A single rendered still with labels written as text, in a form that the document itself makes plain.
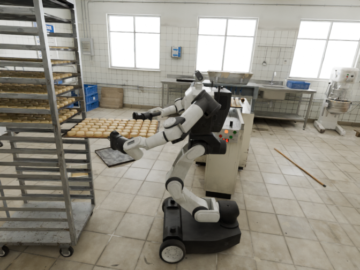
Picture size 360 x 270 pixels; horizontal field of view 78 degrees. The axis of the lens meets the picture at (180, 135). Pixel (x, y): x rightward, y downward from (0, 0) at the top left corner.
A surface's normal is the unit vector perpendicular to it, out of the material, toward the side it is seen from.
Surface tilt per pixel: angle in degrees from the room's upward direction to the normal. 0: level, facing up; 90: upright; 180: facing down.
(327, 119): 90
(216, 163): 90
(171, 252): 90
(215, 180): 90
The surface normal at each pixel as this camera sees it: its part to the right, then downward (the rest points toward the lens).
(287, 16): -0.15, 0.33
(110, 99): -0.15, -0.07
